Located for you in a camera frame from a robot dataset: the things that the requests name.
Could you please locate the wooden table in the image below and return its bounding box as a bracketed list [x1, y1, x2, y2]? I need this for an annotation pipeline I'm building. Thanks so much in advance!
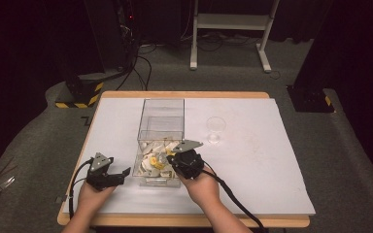
[56, 90, 311, 229]

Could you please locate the clear acrylic drawer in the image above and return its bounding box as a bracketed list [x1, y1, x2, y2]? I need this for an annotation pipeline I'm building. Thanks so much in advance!
[132, 138, 184, 189]

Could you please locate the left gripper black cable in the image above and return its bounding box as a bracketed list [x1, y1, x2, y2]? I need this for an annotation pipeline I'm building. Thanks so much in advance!
[68, 157, 95, 221]

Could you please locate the black floor cable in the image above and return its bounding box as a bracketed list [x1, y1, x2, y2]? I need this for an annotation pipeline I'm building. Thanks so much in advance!
[116, 53, 153, 92]

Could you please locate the white metal stand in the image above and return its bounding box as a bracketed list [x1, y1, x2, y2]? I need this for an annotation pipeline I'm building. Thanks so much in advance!
[189, 0, 281, 74]

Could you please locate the bundle of floor cables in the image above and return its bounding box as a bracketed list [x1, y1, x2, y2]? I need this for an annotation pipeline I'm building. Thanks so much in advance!
[180, 30, 260, 52]

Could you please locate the pile of white yellow packets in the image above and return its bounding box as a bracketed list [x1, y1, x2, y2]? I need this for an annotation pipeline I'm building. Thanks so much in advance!
[134, 140, 180, 179]

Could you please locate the person's left hand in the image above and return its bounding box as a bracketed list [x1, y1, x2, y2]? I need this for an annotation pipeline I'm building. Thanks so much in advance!
[77, 182, 118, 216]

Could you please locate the dark equipment rack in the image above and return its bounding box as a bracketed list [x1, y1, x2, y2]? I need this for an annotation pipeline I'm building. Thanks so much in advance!
[118, 0, 141, 71]

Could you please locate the white table sheet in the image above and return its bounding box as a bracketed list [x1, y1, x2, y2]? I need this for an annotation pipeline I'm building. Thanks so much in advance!
[62, 97, 317, 216]

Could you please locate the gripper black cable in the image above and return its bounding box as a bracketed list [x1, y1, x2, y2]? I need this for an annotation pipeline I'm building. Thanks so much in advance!
[68, 157, 95, 221]
[201, 168, 269, 233]

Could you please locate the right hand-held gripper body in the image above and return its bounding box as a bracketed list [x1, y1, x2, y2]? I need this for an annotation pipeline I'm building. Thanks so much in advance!
[171, 139, 205, 181]

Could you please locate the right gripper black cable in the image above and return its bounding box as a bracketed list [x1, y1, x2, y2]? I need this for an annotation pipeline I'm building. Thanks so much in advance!
[201, 168, 269, 233]

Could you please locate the black stand with striped base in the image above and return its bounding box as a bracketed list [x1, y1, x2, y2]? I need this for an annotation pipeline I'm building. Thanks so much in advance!
[54, 0, 106, 110]

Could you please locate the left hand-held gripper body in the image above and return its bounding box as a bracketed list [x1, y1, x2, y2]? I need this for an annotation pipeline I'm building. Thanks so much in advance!
[85, 151, 126, 191]

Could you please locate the black stand base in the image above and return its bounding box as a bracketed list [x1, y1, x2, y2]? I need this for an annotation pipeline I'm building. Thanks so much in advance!
[286, 83, 335, 114]

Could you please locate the clear plastic cup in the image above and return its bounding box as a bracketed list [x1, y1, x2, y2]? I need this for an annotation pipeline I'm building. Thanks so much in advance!
[205, 116, 227, 146]

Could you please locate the person's right hand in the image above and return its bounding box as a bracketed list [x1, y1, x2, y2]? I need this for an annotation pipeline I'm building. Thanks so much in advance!
[178, 169, 221, 212]

